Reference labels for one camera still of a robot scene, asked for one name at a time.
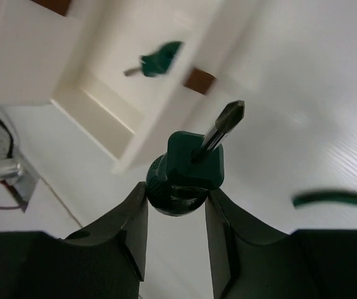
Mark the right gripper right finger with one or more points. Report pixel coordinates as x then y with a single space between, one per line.
250 259

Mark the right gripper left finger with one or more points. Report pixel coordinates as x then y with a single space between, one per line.
105 259

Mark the green handled pliers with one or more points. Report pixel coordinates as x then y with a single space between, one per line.
329 196

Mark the green orange stubby screwdriver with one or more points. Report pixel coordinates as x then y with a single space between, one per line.
179 181

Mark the green handled screwdriver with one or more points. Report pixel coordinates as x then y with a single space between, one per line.
156 63

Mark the white drawer cabinet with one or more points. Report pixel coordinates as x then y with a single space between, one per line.
35 46

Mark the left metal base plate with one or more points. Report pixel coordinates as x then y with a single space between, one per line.
19 178

